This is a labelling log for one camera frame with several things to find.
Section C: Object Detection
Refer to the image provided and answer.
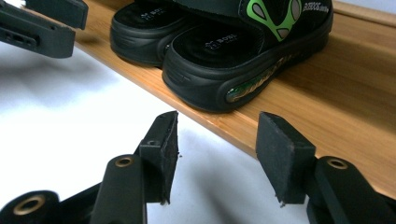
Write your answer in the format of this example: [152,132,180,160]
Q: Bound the bamboo shoe rack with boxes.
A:
[73,0,396,200]

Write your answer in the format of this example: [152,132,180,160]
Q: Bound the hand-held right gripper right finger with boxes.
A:
[255,111,318,207]

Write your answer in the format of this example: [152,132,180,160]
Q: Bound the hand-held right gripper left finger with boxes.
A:
[134,110,180,205]

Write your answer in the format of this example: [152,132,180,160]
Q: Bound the black sandal with green pattern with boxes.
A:
[109,0,247,68]
[162,0,334,114]

